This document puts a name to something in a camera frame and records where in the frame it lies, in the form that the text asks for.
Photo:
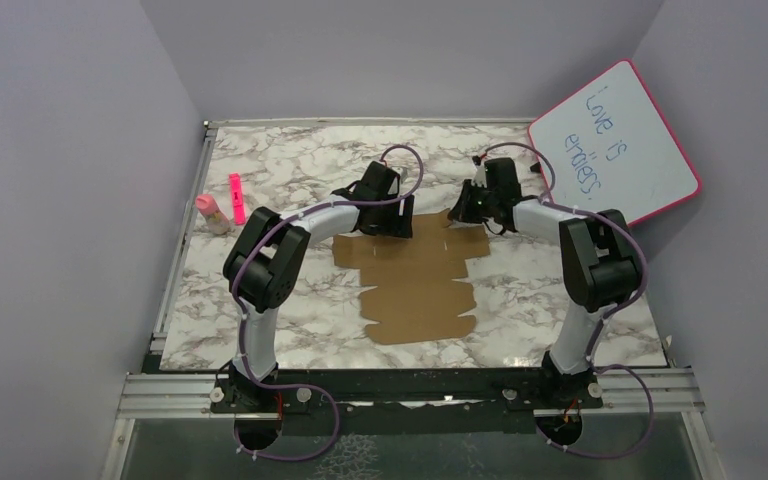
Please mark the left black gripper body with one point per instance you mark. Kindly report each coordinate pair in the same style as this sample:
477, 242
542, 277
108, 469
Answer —
387, 221

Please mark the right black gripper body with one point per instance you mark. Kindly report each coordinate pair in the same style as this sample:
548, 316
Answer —
482, 200

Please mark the brown cardboard box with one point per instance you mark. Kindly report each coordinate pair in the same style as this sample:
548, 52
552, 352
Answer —
415, 289

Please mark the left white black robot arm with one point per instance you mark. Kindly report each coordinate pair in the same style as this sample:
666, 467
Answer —
263, 265

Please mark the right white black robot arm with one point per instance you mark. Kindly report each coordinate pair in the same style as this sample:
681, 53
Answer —
601, 266

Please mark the pink framed whiteboard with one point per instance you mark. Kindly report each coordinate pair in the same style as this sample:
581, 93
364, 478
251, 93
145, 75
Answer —
609, 146

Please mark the pink highlighter marker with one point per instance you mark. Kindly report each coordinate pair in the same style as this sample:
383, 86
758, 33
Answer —
237, 199

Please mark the small pink capped bottle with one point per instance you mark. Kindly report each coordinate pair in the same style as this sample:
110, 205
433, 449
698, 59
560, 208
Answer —
216, 222

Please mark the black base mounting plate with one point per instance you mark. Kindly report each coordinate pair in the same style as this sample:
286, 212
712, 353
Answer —
309, 402

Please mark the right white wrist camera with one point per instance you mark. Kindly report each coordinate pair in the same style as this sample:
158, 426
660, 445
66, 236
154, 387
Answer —
479, 179

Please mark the aluminium extrusion frame rail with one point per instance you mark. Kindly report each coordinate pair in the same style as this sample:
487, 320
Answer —
187, 396

